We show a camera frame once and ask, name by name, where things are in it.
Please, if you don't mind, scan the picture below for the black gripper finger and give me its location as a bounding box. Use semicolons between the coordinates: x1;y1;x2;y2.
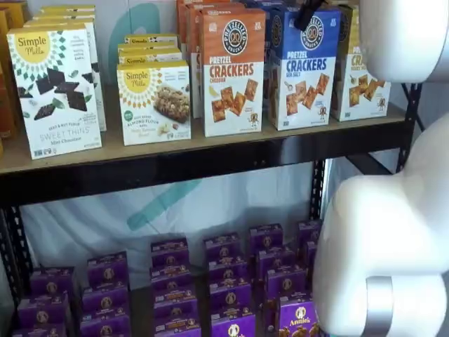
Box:
296;0;326;31

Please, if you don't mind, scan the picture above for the blue pretzel crackers box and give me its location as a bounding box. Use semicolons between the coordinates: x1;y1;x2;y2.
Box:
268;5;342;132
241;0;305;12

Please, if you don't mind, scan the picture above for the mustard pretzel crackers box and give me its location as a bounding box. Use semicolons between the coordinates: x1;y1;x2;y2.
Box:
329;4;391;123

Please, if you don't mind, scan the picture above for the orange pretzel crackers box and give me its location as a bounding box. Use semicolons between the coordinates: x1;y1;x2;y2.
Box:
185;2;246;119
176;0;225;53
199;7;267;138

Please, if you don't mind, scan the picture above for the Simple Mills almond bars box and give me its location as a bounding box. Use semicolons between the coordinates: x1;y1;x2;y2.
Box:
124;33;180;46
116;59;193;147
117;41;182;53
117;48;183;67

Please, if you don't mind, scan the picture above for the particle board shelf with cracker boxes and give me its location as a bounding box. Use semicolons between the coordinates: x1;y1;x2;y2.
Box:
0;84;408;176

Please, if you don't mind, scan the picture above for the purple Annie's snack box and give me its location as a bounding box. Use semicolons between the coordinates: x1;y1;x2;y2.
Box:
255;246;297;273
297;220;322;245
304;241;319;270
264;298;322;337
263;268;307;301
248;224;284;251

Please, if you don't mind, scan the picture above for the Simple Mills Sweet Thins box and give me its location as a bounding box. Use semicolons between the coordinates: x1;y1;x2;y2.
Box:
6;22;103;161
34;8;96;16
40;4;97;11
32;13;96;21
22;18;108;133

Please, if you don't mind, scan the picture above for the purple Annie's box orange label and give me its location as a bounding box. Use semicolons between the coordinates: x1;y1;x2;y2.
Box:
149;265;193;294
210;310;257;337
150;237;189;270
203;232;242;261
154;315;201;337
153;289;198;319
208;256;248;284
209;279;253;312

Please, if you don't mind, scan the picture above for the golden yellow snack box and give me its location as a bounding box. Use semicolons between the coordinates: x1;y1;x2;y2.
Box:
6;0;28;29

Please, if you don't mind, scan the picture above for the orange brown snack box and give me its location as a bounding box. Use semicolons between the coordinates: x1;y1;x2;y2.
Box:
0;8;18;140

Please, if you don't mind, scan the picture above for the purple Annie's box maroon label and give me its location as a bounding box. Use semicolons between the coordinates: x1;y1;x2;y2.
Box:
81;284;130;315
79;311;131;337
86;251;130;287

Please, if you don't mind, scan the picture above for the particle board shelf with purple boxes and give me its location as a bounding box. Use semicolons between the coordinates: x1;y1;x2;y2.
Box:
68;242;281;337

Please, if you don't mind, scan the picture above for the purple Annie's box teal label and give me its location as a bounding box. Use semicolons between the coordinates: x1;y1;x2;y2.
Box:
17;293;71;327
29;265;75;298
11;322;69;337

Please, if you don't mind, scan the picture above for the white backdrop with teal logo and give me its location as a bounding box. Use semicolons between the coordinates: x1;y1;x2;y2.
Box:
20;0;418;278

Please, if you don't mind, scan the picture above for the plain white fabric curtain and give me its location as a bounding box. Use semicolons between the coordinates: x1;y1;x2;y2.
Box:
0;259;17;337

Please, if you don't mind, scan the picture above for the black metal shelving frame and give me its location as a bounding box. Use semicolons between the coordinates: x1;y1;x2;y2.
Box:
0;80;427;310

